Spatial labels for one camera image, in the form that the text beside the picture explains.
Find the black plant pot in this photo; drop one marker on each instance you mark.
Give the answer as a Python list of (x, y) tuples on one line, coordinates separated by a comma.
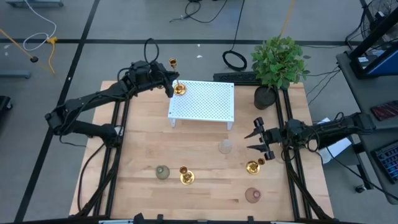
[(264, 98)]

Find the grey desk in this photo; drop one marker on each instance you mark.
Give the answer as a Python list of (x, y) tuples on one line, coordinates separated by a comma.
[(357, 93)]

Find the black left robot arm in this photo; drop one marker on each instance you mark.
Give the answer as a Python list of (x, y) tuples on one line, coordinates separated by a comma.
[(93, 96)]

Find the blue backlit keyboard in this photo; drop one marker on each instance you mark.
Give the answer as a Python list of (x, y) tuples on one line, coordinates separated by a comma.
[(388, 160)]

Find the orange rod with black tip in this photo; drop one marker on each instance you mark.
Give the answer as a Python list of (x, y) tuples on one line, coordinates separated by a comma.
[(34, 58)]

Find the short brass candlestick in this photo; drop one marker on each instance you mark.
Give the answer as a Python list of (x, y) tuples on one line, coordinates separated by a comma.
[(252, 168)]

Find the black caster wheel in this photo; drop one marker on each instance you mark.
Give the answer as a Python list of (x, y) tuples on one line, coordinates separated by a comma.
[(360, 188)]

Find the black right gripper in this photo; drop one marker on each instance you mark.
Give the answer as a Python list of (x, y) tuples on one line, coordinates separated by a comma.
[(272, 137)]

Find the grey furniture foot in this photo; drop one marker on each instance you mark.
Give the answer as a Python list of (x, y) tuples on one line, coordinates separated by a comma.
[(34, 3), (14, 74)]

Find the green leafy plant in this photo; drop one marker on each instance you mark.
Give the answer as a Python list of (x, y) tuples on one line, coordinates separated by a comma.
[(278, 62)]

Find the green glass candle holder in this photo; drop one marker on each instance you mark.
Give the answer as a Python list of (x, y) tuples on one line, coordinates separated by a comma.
[(162, 172)]

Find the white paper sheet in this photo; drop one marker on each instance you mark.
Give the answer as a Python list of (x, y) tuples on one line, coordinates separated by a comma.
[(335, 149)]

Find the clear glass candle holder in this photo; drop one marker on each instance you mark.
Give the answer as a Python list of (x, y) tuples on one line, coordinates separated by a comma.
[(225, 147)]

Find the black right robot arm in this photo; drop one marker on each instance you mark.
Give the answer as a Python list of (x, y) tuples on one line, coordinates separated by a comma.
[(335, 129)]

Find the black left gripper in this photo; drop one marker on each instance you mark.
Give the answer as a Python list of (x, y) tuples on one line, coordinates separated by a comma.
[(160, 74)]

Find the black aluminium frame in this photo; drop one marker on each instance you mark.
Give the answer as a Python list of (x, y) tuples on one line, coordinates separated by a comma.
[(111, 199)]

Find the black table clamp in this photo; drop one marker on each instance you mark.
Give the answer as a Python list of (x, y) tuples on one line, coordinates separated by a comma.
[(160, 217), (250, 219)]

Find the blue screen device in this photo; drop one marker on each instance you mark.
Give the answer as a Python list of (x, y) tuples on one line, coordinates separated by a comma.
[(387, 63)]

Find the pink glass candle holder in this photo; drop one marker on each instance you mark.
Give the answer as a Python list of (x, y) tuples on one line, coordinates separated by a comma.
[(252, 195)]

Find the black fan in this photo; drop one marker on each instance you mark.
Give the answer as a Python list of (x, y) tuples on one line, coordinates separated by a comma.
[(388, 6)]

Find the tall brass candlestick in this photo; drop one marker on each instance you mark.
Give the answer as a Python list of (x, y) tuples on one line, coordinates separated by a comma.
[(187, 178), (180, 89)]

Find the dark red flat item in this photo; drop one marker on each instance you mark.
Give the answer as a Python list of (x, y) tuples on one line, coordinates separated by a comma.
[(385, 110)]

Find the black floor object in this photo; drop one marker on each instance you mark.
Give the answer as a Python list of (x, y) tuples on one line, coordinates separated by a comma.
[(3, 104)]

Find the black diagonal stand bar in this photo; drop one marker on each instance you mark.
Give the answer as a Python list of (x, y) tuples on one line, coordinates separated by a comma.
[(377, 29)]

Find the white perforated metal shelf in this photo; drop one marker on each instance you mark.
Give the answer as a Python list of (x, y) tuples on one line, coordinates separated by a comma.
[(202, 102)]

